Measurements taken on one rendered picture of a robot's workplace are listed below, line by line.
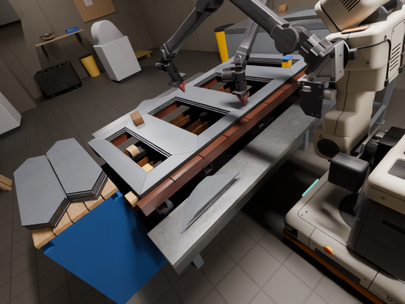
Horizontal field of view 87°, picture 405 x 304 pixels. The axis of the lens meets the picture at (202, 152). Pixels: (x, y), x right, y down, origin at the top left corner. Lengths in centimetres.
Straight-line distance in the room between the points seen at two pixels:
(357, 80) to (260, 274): 118
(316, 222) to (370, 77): 80
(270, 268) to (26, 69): 768
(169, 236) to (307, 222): 80
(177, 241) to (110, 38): 537
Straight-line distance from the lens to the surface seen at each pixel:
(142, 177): 104
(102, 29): 588
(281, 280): 156
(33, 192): 143
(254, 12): 94
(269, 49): 212
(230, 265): 161
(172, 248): 96
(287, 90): 149
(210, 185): 104
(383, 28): 90
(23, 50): 804
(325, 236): 139
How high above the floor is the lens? 147
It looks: 38 degrees down
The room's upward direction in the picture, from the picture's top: 18 degrees counter-clockwise
